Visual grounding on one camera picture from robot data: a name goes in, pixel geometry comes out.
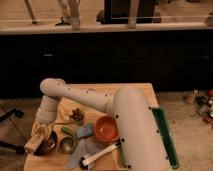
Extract dark cabinet counter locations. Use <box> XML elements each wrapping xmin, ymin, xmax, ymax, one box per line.
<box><xmin>0</xmin><ymin>25</ymin><xmax>213</xmax><ymax>98</ymax></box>

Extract orange bowl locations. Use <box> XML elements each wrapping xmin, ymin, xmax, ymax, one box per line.
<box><xmin>94</xmin><ymin>116</ymin><xmax>119</xmax><ymax>142</ymax></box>

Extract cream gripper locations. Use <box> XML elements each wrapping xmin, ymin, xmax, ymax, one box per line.
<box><xmin>31</xmin><ymin>121</ymin><xmax>54</xmax><ymax>143</ymax></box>

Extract black office chair base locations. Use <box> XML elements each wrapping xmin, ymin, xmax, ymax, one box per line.
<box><xmin>0</xmin><ymin>104</ymin><xmax>28</xmax><ymax>155</ymax></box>

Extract green plastic tray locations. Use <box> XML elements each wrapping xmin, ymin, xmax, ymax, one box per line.
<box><xmin>119</xmin><ymin>107</ymin><xmax>180</xmax><ymax>170</ymax></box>

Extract grey cloth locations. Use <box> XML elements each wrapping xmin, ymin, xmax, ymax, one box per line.
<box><xmin>66</xmin><ymin>138</ymin><xmax>107</xmax><ymax>170</ymax></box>

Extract yellow banana toy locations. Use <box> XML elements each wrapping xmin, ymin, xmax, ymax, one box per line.
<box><xmin>58</xmin><ymin>105</ymin><xmax>71</xmax><ymax>121</ymax></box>

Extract clutter items on floor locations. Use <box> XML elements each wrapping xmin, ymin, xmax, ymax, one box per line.
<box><xmin>183</xmin><ymin>90</ymin><xmax>213</xmax><ymax>125</ymax></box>

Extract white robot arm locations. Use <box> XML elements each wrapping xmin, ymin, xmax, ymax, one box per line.
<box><xmin>32</xmin><ymin>78</ymin><xmax>172</xmax><ymax>171</ymax></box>

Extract white-handled black brush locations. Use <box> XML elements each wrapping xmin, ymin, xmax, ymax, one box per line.
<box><xmin>79</xmin><ymin>143</ymin><xmax>120</xmax><ymax>169</ymax></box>

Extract blue-grey sponge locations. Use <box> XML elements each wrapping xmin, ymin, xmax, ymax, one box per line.
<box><xmin>76</xmin><ymin>123</ymin><xmax>94</xmax><ymax>139</ymax></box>

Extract purple bowl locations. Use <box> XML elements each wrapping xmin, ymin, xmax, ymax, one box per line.
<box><xmin>34</xmin><ymin>131</ymin><xmax>58</xmax><ymax>156</ymax></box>

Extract green-handled metal measuring cup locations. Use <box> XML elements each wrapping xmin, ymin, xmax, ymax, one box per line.
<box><xmin>58</xmin><ymin>127</ymin><xmax>78</xmax><ymax>154</ymax></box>

